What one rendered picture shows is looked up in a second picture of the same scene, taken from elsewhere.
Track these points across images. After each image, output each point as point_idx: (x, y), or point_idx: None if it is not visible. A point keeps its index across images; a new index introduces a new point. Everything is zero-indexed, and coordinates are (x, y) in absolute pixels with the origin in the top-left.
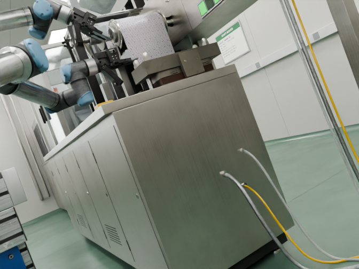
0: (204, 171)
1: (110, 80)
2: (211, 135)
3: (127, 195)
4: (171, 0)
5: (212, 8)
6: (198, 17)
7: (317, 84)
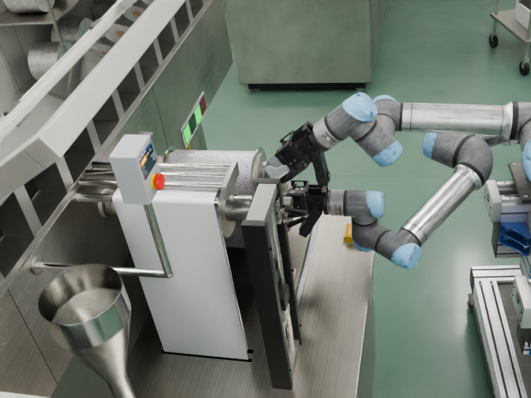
0: None
1: (312, 227)
2: None
3: (369, 327)
4: (150, 132)
5: (194, 131)
6: (180, 148)
7: None
